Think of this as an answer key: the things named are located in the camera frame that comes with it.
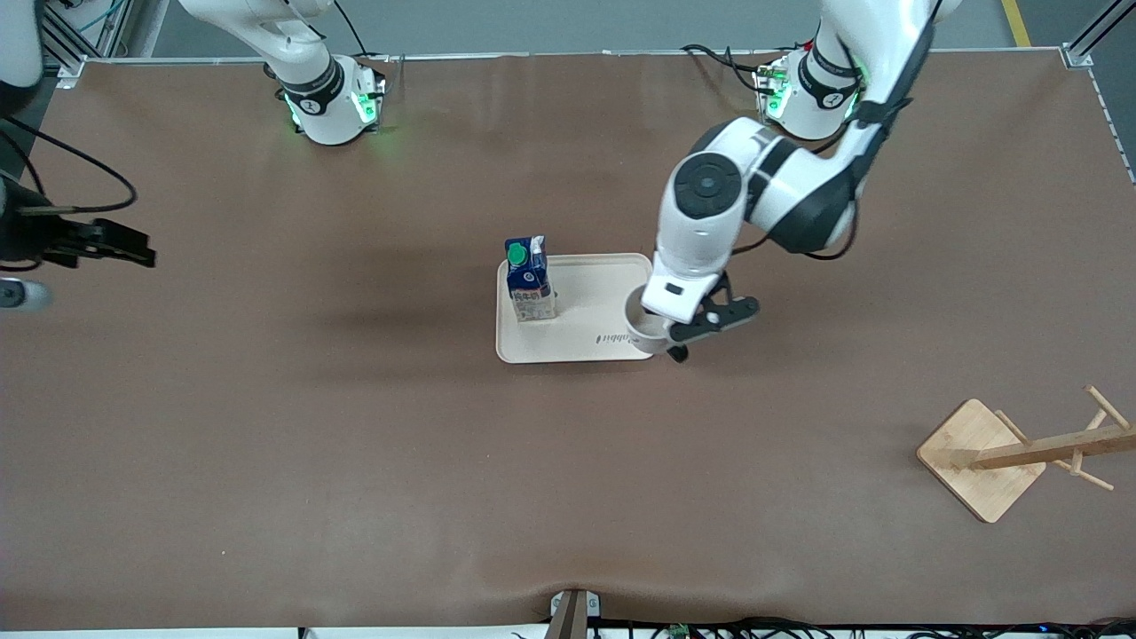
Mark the aluminium frame post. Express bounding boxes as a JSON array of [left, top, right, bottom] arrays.
[[40, 0, 143, 90], [1061, 0, 1136, 67]]

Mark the white smiley cup black handle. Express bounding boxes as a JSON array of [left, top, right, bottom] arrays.
[[624, 286, 680, 358]]

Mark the metal table edge bracket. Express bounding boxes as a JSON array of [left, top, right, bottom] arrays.
[[548, 588, 603, 639]]

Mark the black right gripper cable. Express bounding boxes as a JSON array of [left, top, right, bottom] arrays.
[[0, 115, 138, 217]]

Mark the blue white milk carton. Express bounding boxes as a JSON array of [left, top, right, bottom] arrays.
[[504, 235, 558, 324]]

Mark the black right arm base cable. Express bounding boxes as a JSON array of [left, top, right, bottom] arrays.
[[333, 0, 391, 65]]

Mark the black left arm base cable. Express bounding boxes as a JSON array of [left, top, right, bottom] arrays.
[[682, 43, 766, 92]]

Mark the wooden cup rack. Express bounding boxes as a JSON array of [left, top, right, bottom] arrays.
[[916, 384, 1136, 525]]

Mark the white rabbit print tray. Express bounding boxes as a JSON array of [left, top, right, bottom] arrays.
[[495, 253, 662, 365]]

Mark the black arm base cable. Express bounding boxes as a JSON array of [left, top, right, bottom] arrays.
[[682, 43, 766, 92], [333, 0, 391, 65]]

